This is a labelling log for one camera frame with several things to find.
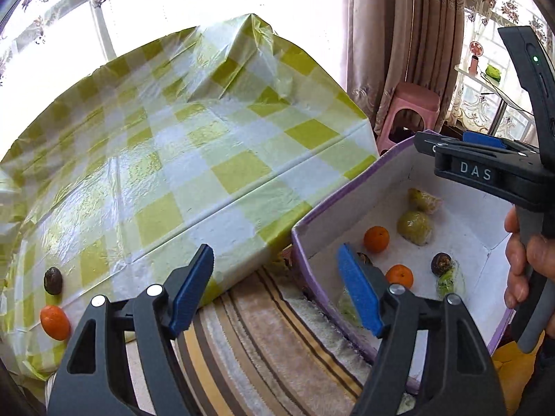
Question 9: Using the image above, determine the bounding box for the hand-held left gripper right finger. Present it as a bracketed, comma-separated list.
[337, 243, 508, 416]

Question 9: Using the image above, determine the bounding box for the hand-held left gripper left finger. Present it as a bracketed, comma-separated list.
[47, 244, 216, 416]

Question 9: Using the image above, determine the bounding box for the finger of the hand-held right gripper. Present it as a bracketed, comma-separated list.
[435, 147, 540, 203]
[414, 132, 538, 157]

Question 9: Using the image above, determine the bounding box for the large orange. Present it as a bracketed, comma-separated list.
[363, 226, 390, 254]

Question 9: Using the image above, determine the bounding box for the purple cardboard box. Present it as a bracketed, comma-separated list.
[291, 129, 525, 393]

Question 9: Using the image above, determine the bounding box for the yellowish round fruit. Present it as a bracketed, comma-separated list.
[397, 210, 433, 245]

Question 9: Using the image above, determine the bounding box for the film-wrapped golden half melon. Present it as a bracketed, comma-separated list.
[408, 188, 443, 214]

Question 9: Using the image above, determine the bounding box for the dark wrinkled fruit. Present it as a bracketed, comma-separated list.
[44, 267, 63, 295]
[431, 252, 452, 276]

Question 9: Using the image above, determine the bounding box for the pale green cabbage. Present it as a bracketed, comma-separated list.
[436, 266, 466, 297]

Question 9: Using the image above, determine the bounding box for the person's right hand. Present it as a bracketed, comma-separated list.
[504, 206, 543, 310]

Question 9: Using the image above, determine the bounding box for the white side table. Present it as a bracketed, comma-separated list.
[454, 64, 538, 139]

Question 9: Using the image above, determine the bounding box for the small pink fan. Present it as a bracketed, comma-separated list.
[468, 40, 483, 74]

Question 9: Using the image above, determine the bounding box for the pink plastic stool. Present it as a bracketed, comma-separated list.
[375, 81, 441, 157]

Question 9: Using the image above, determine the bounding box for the striped rug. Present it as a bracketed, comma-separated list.
[126, 264, 421, 416]

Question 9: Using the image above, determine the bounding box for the brown patterned curtain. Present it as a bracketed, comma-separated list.
[340, 0, 469, 139]

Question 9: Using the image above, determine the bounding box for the small orange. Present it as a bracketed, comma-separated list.
[40, 305, 71, 341]

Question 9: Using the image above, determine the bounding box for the yellow checked plastic tablecloth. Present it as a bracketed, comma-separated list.
[0, 13, 378, 382]

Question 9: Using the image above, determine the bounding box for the yellow object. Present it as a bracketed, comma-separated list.
[492, 342, 540, 399]

